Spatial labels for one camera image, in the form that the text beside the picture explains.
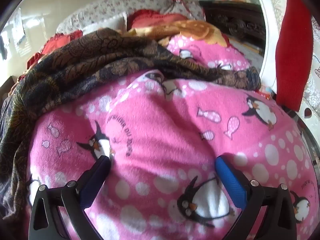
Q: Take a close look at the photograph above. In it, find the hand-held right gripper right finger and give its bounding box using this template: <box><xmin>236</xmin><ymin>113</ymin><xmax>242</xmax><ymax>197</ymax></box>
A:
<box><xmin>215</xmin><ymin>156</ymin><xmax>299</xmax><ymax>240</ymax></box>

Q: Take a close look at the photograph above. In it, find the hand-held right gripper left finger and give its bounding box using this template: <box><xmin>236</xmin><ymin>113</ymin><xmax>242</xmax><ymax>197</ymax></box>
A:
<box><xmin>28</xmin><ymin>155</ymin><xmax>112</xmax><ymax>240</ymax></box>

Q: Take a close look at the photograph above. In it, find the brown patterned garment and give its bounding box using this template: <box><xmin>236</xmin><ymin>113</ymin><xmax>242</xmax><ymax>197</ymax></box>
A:
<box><xmin>0</xmin><ymin>27</ymin><xmax>262</xmax><ymax>227</ymax></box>

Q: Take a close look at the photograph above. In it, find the pink penguin printed blanket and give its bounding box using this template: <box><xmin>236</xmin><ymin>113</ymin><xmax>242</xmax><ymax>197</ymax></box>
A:
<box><xmin>26</xmin><ymin>34</ymin><xmax>316</xmax><ymax>240</ymax></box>

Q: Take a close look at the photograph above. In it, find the small red packet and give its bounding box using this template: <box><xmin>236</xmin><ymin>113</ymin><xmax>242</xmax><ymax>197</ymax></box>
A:
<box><xmin>259</xmin><ymin>86</ymin><xmax>274</xmax><ymax>101</ymax></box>

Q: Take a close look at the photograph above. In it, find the red hanging cloth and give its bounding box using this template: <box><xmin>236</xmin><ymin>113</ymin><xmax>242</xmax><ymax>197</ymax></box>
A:
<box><xmin>274</xmin><ymin>0</ymin><xmax>314</xmax><ymax>112</ymax></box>

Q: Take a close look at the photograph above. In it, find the white ornate chair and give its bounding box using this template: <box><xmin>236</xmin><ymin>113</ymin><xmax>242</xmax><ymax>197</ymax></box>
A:
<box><xmin>252</xmin><ymin>0</ymin><xmax>320</xmax><ymax>130</ymax></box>

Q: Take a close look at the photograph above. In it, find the red ruffled cushion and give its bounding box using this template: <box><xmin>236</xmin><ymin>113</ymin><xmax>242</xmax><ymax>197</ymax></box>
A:
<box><xmin>26</xmin><ymin>29</ymin><xmax>83</xmax><ymax>68</ymax></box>

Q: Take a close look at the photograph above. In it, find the orange floral blanket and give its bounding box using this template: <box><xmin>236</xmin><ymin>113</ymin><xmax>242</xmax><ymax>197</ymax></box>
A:
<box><xmin>126</xmin><ymin>20</ymin><xmax>230</xmax><ymax>48</ymax></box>

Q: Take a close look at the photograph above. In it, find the dark carved wooden cabinet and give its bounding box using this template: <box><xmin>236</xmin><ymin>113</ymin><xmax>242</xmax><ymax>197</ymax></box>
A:
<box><xmin>199</xmin><ymin>0</ymin><xmax>266</xmax><ymax>56</ymax></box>

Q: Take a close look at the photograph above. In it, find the dark hanging cloth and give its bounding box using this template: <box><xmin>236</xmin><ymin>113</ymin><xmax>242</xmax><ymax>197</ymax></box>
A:
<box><xmin>0</xmin><ymin>36</ymin><xmax>13</xmax><ymax>61</ymax></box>

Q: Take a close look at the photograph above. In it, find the red heart cushion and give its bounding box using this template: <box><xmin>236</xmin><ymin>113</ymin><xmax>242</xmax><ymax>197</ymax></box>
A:
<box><xmin>127</xmin><ymin>9</ymin><xmax>188</xmax><ymax>29</ymax></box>

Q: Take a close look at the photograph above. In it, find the white floral pillow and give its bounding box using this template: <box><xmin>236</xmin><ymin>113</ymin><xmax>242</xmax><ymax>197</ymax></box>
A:
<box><xmin>56</xmin><ymin>0</ymin><xmax>206</xmax><ymax>34</ymax></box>

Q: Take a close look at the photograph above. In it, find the white wall chart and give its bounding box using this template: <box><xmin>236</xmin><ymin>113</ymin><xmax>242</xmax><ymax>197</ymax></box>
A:
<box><xmin>11</xmin><ymin>9</ymin><xmax>27</xmax><ymax>47</ymax></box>

